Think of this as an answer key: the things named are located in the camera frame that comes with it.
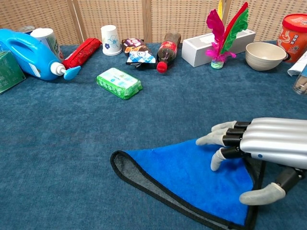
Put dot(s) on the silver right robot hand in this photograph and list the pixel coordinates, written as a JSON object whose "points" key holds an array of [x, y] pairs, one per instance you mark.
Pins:
{"points": [[273, 139]]}

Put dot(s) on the grey and blue cloth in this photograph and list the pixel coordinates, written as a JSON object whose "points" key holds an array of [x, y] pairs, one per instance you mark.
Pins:
{"points": [[187, 172]]}

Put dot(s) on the clear jar of nuts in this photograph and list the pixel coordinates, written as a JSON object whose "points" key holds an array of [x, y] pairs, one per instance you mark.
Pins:
{"points": [[301, 85]]}

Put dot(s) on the white blue snack bag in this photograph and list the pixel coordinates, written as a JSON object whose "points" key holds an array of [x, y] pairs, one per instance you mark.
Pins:
{"points": [[299, 67]]}

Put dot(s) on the beige bowl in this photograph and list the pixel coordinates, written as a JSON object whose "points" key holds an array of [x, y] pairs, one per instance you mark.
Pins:
{"points": [[263, 60]]}

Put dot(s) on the orange round snack tub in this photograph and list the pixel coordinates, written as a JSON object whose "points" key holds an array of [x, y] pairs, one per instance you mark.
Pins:
{"points": [[292, 38]]}

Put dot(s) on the long white cardboard box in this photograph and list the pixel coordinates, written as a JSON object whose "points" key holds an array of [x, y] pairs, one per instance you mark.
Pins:
{"points": [[196, 48]]}

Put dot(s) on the colourful feather shuttlecock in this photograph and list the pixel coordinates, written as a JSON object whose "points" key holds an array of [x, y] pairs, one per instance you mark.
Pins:
{"points": [[216, 28]]}

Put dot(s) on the red-capped cola bottle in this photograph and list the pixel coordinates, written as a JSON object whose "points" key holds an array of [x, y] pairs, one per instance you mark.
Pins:
{"points": [[169, 45]]}

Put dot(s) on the brown chocolate snack bag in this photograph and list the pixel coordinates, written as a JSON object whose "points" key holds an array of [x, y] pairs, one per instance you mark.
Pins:
{"points": [[136, 48]]}

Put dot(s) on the green wet wipes pack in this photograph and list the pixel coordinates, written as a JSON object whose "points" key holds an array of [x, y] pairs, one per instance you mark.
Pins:
{"points": [[117, 82]]}

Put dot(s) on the white flowered paper cup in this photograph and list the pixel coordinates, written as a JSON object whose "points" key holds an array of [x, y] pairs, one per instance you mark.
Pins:
{"points": [[110, 40]]}

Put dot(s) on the woven rattan folding screen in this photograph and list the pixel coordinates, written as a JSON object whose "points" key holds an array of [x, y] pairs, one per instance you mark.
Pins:
{"points": [[120, 14]]}

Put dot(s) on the red biscuit packet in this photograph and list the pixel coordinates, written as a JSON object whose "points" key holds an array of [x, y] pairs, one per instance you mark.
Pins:
{"points": [[81, 54]]}

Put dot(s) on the white-lidded green white canister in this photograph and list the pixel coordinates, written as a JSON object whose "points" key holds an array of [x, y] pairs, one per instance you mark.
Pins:
{"points": [[48, 38]]}

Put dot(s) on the blue pump detergent bottle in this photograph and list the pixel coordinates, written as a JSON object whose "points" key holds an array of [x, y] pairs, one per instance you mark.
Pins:
{"points": [[26, 52]]}

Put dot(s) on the blue soda can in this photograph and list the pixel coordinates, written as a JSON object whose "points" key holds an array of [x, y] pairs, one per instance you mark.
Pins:
{"points": [[25, 29]]}

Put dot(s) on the green clear tea box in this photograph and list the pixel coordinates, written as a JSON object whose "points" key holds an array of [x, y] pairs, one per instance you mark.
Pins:
{"points": [[9, 72]]}

